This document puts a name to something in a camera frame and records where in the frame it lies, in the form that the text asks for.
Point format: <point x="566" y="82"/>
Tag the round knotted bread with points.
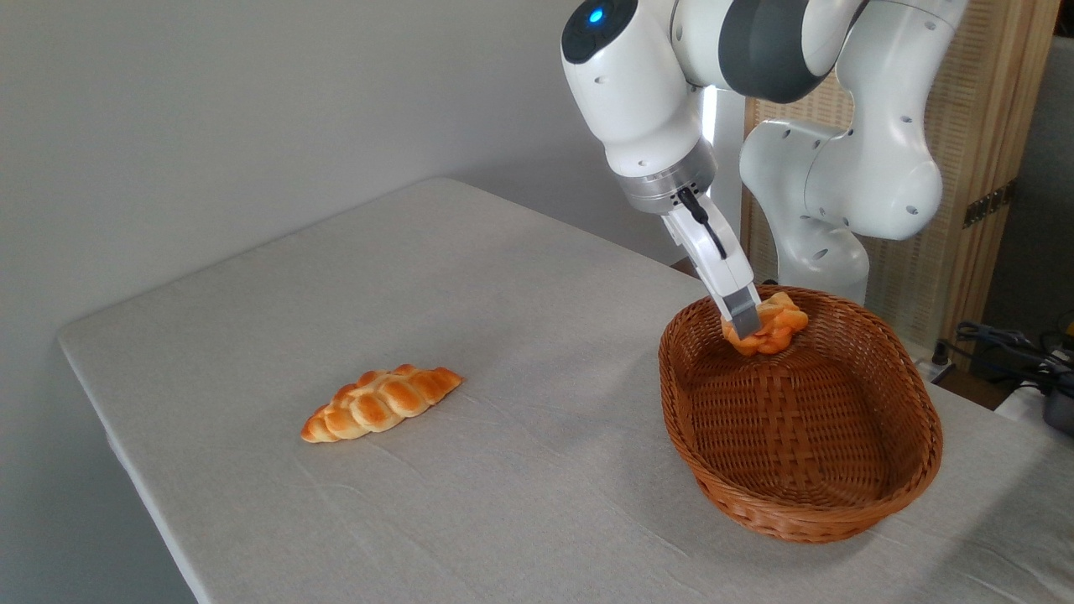
<point x="784" y="325"/>

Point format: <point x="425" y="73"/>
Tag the long braided bread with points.
<point x="377" y="403"/>

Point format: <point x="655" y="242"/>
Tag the grey tablecloth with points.
<point x="503" y="352"/>

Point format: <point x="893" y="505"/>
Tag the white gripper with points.
<point x="713" y="252"/>

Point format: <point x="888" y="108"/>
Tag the brown oval wicker basket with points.
<point x="797" y="436"/>

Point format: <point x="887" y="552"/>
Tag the dark wooden furniture edge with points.
<point x="684" y="268"/>

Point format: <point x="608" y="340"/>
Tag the dark grey device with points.
<point x="1060" y="413"/>

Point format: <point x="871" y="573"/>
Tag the brown wooden board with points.
<point x="973" y="389"/>

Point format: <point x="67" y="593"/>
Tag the metal screen hinge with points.
<point x="988" y="205"/>

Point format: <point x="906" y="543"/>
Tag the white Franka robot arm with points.
<point x="646" y="92"/>

